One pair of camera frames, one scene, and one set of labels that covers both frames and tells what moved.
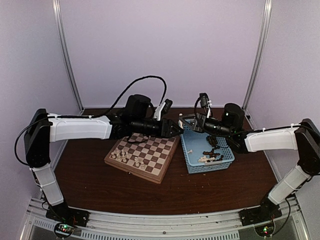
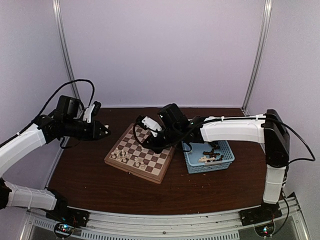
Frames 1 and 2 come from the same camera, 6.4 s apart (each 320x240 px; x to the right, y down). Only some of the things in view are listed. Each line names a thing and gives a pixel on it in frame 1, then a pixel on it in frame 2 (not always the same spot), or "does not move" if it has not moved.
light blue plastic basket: x=195 y=143 does not move
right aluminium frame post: x=265 y=21 does not move
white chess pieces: x=137 y=164 does not move
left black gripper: x=165 y=130 → x=96 y=125
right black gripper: x=192 y=127 → x=156 y=147
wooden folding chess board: x=147 y=157 does not move
